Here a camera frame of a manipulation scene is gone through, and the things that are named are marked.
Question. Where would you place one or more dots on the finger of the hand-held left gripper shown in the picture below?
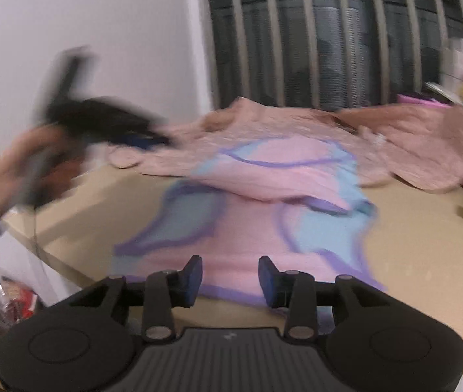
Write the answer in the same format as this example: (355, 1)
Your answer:
(141, 134)

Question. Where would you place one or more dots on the pink blue purple-trimmed top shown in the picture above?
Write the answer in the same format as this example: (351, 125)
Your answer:
(264, 212)

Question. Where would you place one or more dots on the pink quilted jacket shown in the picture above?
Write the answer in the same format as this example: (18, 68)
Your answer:
(337, 134)

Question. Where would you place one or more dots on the metal window grille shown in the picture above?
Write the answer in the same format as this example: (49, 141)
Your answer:
(337, 36)

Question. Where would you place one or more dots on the person's left hand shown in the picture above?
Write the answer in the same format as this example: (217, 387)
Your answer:
(6, 167)

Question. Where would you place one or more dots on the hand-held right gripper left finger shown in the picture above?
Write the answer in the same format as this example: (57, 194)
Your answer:
(192, 279)

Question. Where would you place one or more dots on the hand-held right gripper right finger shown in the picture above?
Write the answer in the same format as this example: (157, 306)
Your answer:
(267, 281)

